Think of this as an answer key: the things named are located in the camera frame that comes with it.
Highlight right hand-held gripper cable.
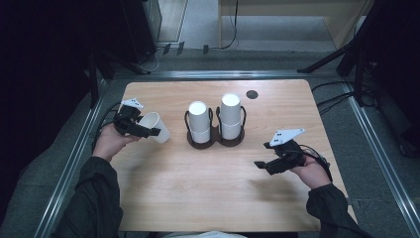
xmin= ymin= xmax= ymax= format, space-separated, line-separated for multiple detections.
xmin=298 ymin=144 xmax=334 ymax=182

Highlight person's light grey clothing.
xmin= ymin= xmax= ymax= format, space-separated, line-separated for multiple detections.
xmin=162 ymin=230 xmax=248 ymax=238

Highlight person's left hand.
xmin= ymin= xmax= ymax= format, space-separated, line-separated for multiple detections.
xmin=92 ymin=122 xmax=142 ymax=163

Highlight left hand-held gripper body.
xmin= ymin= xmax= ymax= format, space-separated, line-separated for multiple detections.
xmin=113 ymin=97 xmax=145 ymax=137

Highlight black hanging cable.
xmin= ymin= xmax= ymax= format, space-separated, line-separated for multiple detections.
xmin=219 ymin=0 xmax=240 ymax=51

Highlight black cabinet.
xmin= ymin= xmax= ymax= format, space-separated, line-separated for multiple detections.
xmin=120 ymin=0 xmax=163 ymax=64

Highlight tall stack of paper cups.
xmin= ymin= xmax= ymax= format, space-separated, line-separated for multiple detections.
xmin=220 ymin=92 xmax=243 ymax=141

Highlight black tripod stand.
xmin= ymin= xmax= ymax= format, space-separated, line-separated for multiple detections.
xmin=296 ymin=0 xmax=420 ymax=108

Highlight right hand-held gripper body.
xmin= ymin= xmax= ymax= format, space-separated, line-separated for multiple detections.
xmin=263 ymin=128 xmax=307 ymax=176

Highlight dark double cup holder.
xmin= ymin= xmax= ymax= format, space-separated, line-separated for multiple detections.
xmin=183 ymin=106 xmax=248 ymax=150

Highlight short stack of paper cups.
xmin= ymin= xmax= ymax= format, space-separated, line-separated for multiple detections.
xmin=187 ymin=100 xmax=212 ymax=144

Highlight white paper cup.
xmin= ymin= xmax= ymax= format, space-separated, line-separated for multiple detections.
xmin=137 ymin=111 xmax=171 ymax=144

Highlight light wooden furniture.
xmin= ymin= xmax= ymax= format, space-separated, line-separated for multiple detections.
xmin=217 ymin=0 xmax=374 ymax=52

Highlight person's right hand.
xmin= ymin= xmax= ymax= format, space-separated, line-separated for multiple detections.
xmin=290 ymin=155 xmax=333 ymax=190

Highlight white floor cable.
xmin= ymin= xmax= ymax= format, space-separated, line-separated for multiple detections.
xmin=138 ymin=48 xmax=166 ymax=73

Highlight metal floor rail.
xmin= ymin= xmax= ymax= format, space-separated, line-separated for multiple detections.
xmin=342 ymin=81 xmax=420 ymax=238
xmin=113 ymin=69 xmax=338 ymax=80
xmin=33 ymin=78 xmax=111 ymax=238

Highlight hand-held gripper cable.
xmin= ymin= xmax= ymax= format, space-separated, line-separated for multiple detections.
xmin=298 ymin=144 xmax=334 ymax=182
xmin=91 ymin=101 xmax=124 ymax=152

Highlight black metal stand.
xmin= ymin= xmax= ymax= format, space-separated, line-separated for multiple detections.
xmin=86 ymin=49 xmax=153 ymax=109

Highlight left hand-held gripper cable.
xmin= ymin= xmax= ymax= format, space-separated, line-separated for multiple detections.
xmin=91 ymin=101 xmax=124 ymax=152

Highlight black floor cables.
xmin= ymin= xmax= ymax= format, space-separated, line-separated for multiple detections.
xmin=310 ymin=80 xmax=357 ymax=116

